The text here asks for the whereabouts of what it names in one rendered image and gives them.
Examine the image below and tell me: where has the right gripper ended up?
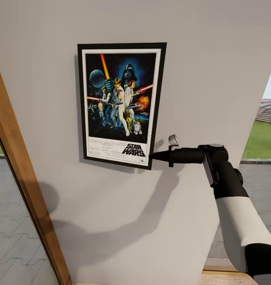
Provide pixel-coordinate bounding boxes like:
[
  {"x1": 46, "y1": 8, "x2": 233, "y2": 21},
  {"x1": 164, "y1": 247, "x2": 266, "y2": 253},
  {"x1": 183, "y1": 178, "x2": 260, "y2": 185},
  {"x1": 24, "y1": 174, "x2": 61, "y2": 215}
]
[{"x1": 149, "y1": 146, "x2": 192, "y2": 167}]

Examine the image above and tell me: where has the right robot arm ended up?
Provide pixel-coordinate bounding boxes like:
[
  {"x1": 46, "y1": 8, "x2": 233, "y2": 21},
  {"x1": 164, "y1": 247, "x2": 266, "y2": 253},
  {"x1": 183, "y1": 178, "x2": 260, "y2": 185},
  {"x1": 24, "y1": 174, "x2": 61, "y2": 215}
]
[{"x1": 149, "y1": 134, "x2": 271, "y2": 285}]

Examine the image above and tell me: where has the poster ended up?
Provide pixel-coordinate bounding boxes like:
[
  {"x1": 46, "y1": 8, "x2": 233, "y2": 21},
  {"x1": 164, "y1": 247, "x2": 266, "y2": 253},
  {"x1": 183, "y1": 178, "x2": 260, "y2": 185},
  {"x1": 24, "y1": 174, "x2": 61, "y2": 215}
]
[{"x1": 77, "y1": 42, "x2": 167, "y2": 170}]

